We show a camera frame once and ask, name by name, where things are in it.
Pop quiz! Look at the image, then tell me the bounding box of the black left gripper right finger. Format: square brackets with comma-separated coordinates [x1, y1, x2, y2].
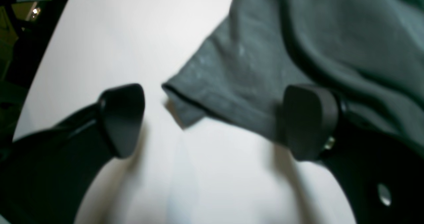
[282, 85, 423, 224]

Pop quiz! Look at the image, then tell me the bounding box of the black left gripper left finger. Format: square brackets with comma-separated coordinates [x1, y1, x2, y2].
[0, 83, 145, 224]

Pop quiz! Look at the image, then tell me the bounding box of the grey t-shirt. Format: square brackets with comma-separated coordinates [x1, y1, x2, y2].
[162, 0, 424, 156]

